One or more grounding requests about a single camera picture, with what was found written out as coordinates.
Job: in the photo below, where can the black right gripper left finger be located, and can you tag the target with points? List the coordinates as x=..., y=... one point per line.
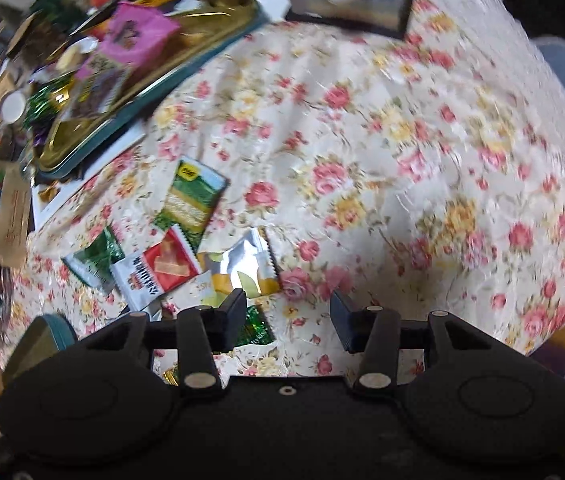
x=204, y=331

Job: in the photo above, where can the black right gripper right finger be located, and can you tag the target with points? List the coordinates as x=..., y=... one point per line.
x=373, y=331

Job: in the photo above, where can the green candy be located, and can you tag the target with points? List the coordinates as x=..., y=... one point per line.
x=256, y=329

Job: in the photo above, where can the red white hawthorn snack packet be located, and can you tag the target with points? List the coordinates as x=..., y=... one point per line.
x=144, y=277

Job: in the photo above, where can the silver yellow pastry packet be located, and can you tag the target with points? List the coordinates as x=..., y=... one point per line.
x=247, y=265

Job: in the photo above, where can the green white snack packet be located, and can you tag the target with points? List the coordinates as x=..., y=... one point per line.
x=92, y=264

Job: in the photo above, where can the green yellow seaweed packet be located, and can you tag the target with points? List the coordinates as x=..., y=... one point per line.
x=191, y=200

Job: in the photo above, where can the gold candy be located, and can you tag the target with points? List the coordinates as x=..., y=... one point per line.
x=170, y=376

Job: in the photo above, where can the empty gold tin tray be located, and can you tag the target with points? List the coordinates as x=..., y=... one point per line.
x=47, y=335

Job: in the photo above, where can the floral tablecloth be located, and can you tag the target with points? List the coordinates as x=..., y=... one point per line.
x=421, y=174

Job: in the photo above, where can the white board under tray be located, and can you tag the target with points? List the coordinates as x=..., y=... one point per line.
x=47, y=199

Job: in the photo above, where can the clear packet of nuts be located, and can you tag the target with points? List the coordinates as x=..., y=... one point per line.
x=98, y=84

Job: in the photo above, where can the gold tin tray with sweets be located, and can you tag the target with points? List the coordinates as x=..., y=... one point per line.
x=206, y=31

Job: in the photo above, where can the white jar lid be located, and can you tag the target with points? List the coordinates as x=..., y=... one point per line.
x=13, y=107

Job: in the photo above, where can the pink snack packet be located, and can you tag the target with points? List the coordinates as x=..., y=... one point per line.
x=136, y=35

